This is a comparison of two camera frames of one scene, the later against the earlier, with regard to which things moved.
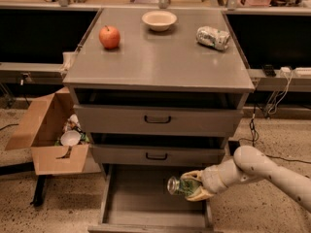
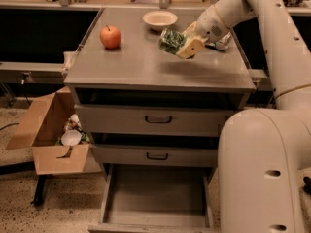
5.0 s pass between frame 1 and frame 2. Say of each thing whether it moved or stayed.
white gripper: moved
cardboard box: stayed
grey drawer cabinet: stayed
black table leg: stayed
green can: moved
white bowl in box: stayed
